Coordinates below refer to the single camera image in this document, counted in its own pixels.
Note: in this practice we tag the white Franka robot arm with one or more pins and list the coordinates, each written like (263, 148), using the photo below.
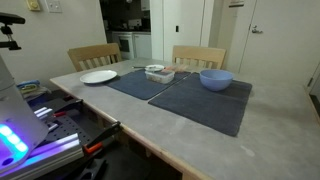
(18, 116)

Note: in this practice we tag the orange translucent lunchbox lid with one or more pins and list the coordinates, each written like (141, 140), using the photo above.
(180, 68)

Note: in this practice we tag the blue bowl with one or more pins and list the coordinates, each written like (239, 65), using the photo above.
(216, 81)

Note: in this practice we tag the dark blue placemat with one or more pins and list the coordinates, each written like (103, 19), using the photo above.
(136, 85)
(200, 106)

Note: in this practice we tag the metal spoon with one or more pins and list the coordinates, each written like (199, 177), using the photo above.
(138, 67)

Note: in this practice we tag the white kitchen cabinet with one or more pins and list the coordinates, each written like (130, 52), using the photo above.
(143, 45)

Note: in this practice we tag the light wooden chair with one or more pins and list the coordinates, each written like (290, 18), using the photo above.
(93, 51)
(200, 52)

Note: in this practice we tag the white oven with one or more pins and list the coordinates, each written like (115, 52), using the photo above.
(124, 43)

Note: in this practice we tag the large white plate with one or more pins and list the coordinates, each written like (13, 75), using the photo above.
(98, 76)

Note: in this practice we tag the white closet door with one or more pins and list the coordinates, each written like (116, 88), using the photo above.
(190, 20)

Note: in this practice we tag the black clamp jaw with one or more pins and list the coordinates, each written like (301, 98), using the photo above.
(93, 170)

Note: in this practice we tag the short silver metal bars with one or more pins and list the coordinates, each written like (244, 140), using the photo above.
(43, 112)

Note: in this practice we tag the black door hinge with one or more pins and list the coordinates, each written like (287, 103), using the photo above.
(310, 82)

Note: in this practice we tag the small black wall switch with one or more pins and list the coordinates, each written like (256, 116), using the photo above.
(177, 28)

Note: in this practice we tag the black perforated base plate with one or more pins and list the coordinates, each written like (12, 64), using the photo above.
(68, 128)

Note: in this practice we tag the wall sign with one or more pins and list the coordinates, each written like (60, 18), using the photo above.
(236, 3)

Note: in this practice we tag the aluminium frame rail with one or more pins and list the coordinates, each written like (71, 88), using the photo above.
(56, 150)

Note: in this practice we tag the white light switch plate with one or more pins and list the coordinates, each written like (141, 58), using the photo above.
(53, 5)

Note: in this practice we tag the yellowed wall thermostat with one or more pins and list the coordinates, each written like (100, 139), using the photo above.
(33, 5)

